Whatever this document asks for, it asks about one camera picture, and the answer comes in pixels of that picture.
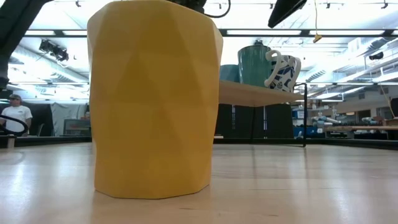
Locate blue white patterned mug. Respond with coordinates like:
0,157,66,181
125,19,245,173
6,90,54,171
264,49,302,93

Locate teal mug white handle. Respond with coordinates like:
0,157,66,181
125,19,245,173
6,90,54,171
237,44,272,88

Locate yellow faceted mug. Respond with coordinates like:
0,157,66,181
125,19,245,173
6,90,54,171
86,0,224,200

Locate black ceiling beam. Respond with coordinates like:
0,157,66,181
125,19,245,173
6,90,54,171
23,29,398,39

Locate wooden tilted rack board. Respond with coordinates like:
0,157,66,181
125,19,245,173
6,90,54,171
218,80,308,148

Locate black ceiling fixture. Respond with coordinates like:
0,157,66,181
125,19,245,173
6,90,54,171
368,51,385,62

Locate black background cabinet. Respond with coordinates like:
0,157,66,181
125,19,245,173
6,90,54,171
214,103,295,140

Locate wooden background bench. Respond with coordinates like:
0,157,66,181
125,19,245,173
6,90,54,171
323,125,398,132

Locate grey fabric cover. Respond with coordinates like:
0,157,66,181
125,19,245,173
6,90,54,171
51,102,91,137

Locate person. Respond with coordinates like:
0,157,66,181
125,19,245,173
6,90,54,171
0,94,34,137

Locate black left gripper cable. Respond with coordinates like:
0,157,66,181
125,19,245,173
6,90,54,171
202,0,232,19

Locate yellow hanging cord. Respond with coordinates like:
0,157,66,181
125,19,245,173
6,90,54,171
312,0,323,44

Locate black aluminium table frame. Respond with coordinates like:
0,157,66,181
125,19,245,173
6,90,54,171
0,136,398,151

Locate black curved cable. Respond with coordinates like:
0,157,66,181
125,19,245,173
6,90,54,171
0,114,29,137

